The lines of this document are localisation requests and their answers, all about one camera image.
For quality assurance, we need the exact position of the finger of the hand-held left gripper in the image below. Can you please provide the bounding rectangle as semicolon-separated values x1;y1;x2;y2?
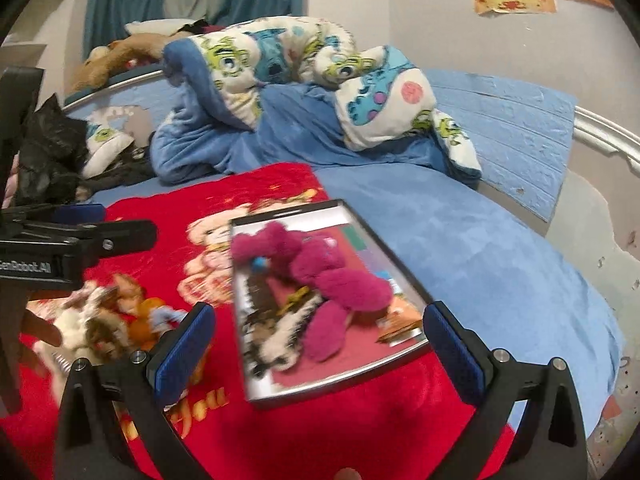
75;219;159;267
50;203;107;227

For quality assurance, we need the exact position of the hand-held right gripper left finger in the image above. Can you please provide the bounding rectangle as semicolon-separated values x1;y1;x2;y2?
54;302;217;480

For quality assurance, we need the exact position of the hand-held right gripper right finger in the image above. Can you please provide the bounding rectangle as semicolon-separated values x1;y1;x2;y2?
424;302;587;480

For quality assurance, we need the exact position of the orange snack box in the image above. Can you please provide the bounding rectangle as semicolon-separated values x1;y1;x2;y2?
375;294;427;347

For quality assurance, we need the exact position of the dark brown small toy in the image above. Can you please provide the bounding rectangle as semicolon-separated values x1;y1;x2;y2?
242;272;284;334

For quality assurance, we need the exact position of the cream fluffy plush toy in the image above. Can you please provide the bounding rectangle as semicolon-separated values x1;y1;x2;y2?
247;305;327;377

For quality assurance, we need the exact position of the black shallow tray box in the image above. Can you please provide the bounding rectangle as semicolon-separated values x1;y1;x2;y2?
229;199;435;405

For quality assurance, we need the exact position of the magenta plush toy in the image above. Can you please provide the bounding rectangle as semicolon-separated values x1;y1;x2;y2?
231;222;393;364

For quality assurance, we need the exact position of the person's left hand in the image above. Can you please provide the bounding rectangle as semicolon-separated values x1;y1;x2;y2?
20;309;64;377

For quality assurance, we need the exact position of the brown plush figure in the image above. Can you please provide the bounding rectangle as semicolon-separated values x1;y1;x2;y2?
100;272;147;312

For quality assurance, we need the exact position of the black garment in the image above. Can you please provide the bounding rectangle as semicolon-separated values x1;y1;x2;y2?
75;147;157;196

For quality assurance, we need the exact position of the black puffer jacket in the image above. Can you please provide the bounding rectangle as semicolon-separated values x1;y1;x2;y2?
15;95;92;206

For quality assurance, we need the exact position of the small cartoon pillow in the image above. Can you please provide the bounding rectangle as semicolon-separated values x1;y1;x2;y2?
82;110;134;179

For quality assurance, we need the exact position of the white fuzzy plush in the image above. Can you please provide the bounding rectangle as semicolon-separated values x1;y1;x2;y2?
50;280;117;361

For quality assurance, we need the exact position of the red bear printed blanket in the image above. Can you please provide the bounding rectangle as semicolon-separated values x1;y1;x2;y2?
0;162;516;480

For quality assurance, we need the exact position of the brown plush dog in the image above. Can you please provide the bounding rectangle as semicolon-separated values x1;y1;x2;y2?
70;32;193;93

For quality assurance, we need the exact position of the blue cartoon quilt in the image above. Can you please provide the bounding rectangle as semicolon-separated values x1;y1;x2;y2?
150;19;483;186

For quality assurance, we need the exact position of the white cushion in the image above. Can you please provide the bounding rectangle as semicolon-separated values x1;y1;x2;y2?
125;19;194;37

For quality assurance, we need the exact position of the silver bed rail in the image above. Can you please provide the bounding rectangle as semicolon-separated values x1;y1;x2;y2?
62;67;167;111

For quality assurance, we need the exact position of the blue brick wall pad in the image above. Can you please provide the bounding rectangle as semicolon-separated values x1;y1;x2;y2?
427;69;579;224

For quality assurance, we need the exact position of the white bed frame moulding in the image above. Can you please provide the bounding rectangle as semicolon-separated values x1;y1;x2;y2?
572;105;640;172

